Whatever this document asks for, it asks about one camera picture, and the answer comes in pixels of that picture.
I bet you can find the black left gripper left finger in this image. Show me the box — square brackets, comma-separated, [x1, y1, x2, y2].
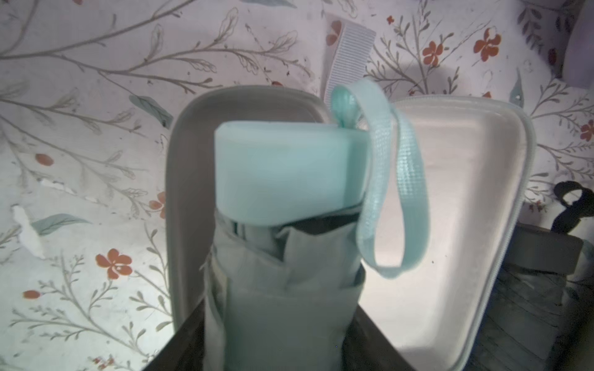
[143, 301, 205, 371]

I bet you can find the white ribbed strap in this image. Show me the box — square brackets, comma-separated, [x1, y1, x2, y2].
[319, 12, 377, 110]

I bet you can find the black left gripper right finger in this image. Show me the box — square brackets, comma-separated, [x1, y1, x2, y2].
[342, 306, 414, 371]

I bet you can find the mint green zippered umbrella case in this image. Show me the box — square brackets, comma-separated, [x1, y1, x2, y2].
[166, 86, 535, 370]

